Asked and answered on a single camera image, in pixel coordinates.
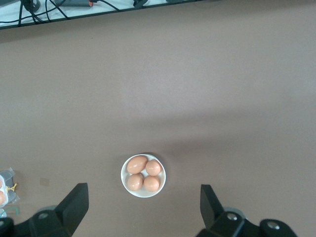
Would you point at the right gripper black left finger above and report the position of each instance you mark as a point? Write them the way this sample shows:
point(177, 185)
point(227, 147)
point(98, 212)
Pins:
point(71, 209)

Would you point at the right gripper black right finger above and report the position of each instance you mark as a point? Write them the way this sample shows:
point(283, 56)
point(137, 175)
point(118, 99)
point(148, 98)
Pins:
point(212, 217)

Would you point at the clear plastic four-egg box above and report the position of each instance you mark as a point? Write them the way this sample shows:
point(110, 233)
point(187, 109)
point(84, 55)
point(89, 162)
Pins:
point(7, 176)

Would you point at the brown egg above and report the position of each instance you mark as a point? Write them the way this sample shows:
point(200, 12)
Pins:
point(135, 182)
point(153, 168)
point(1, 198)
point(137, 165)
point(151, 183)

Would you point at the small yellow tie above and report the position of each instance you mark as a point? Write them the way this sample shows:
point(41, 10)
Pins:
point(11, 188)

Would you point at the white round bowl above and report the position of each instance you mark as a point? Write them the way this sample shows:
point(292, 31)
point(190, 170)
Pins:
point(143, 193)

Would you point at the dark device with orange clips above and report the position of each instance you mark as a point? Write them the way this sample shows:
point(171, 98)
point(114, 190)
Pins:
point(74, 2)

